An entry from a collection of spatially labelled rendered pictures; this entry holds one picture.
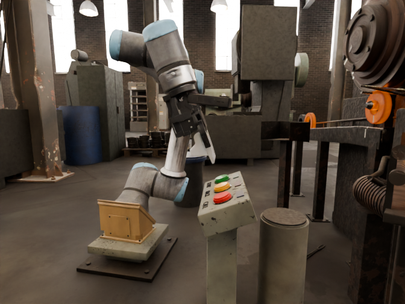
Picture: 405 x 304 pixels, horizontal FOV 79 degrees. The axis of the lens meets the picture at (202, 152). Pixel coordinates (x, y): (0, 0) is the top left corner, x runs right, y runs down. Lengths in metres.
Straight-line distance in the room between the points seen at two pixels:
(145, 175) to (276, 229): 0.93
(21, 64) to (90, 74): 1.08
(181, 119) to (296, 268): 0.46
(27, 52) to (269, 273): 3.34
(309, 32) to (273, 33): 8.23
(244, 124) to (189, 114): 3.03
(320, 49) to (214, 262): 11.88
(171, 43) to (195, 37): 11.11
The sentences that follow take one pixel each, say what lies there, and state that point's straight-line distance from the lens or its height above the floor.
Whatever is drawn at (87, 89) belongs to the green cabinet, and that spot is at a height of 1.14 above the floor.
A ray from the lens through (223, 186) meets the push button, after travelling 0.59.
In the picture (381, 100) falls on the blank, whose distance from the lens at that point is 1.41.
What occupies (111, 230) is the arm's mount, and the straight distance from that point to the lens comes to 1.44.
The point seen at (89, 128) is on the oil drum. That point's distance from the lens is 4.09.
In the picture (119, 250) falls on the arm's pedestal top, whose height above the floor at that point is 0.12.
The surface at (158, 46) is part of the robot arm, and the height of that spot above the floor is 0.94.
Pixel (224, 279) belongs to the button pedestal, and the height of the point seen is 0.39.
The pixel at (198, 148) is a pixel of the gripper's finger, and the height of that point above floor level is 0.69.
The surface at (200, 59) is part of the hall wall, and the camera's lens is 11.53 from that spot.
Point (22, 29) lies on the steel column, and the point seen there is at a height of 1.69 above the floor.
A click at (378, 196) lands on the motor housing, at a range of 1.06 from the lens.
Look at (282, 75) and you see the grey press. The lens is 4.03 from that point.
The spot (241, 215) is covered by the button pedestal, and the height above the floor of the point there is 0.59.
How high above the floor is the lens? 0.78
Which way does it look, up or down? 9 degrees down
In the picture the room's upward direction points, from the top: straight up
